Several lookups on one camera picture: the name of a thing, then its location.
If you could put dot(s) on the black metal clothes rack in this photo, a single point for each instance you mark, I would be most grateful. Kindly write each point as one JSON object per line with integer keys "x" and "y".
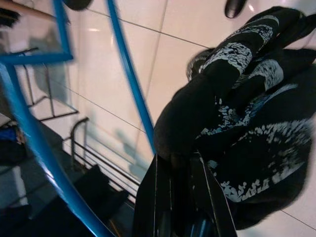
{"x": 72, "y": 143}

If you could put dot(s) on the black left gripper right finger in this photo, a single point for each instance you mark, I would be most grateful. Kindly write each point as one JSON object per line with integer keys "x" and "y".
{"x": 205, "y": 209}

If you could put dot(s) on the black t-shirt white print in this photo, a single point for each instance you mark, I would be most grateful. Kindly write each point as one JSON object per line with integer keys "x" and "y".
{"x": 197, "y": 111}

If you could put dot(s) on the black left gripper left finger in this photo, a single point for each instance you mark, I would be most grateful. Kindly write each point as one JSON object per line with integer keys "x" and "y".
{"x": 153, "y": 209}

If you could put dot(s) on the blue plastic hanger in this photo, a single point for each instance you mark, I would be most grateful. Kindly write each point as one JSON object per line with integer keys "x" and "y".
{"x": 128, "y": 64}

